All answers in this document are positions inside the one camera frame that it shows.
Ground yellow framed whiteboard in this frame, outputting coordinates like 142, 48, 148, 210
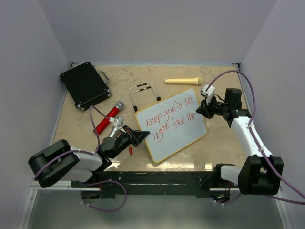
135, 88, 208, 163

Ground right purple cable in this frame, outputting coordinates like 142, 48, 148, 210
207, 70, 305, 206

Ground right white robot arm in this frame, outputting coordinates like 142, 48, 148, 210
196, 84, 284, 195

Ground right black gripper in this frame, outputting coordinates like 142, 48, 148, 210
196, 94, 228, 119

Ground silver toy microphone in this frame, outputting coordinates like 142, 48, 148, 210
108, 126, 121, 138

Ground red glitter toy microphone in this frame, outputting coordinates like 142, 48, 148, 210
96, 101, 124, 135

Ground wire whiteboard stand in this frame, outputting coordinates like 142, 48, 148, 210
129, 81, 161, 112

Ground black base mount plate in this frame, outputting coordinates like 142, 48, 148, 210
71, 170, 229, 200

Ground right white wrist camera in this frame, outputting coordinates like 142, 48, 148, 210
200, 84, 215, 104

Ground black carrying case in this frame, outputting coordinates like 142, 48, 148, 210
60, 62, 112, 111

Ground cream toy microphone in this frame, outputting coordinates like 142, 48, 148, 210
164, 77, 203, 85

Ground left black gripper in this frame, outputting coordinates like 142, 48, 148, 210
110, 125, 150, 158

